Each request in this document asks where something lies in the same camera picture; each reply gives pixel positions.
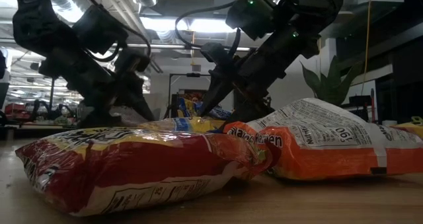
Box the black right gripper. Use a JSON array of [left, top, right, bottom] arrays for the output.
[[199, 28, 318, 122]]

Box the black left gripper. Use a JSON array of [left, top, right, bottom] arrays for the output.
[[39, 47, 156, 128]]

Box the blue Maruchan noodle pack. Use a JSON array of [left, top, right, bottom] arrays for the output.
[[178, 96, 202, 119], [138, 116, 232, 134], [208, 106, 232, 121]]

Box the red Maruchan noodle pack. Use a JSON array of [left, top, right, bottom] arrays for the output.
[[15, 126, 282, 217], [391, 121, 423, 139]]

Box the orange Maruchan noodle pack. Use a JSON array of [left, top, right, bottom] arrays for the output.
[[223, 97, 423, 181]]

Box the long linear ceiling light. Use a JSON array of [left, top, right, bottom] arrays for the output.
[[127, 42, 252, 52]]

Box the bright ceiling light panel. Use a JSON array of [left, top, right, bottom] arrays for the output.
[[140, 15, 239, 33]]

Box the green plant in white pot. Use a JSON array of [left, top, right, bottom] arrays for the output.
[[299, 55, 364, 108]]

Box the red storage bin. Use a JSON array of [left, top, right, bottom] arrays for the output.
[[3, 102, 27, 120]]

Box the black mesh crate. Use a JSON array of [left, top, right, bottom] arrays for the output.
[[340, 94, 373, 122]]

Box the red pole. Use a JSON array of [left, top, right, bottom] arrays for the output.
[[369, 88, 377, 122]]

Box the black gantry frame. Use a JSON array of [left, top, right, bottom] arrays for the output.
[[49, 85, 56, 119], [168, 72, 212, 119]]

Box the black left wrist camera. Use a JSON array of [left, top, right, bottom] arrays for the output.
[[72, 4, 129, 55]]

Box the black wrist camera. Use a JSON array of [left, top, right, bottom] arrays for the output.
[[72, 4, 129, 55], [225, 0, 278, 42]]

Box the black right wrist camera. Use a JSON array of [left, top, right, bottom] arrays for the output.
[[225, 0, 278, 42]]

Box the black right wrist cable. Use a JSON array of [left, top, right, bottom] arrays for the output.
[[174, 1, 242, 50]]

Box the yellow hanging cord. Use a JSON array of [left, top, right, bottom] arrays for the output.
[[362, 0, 373, 96]]

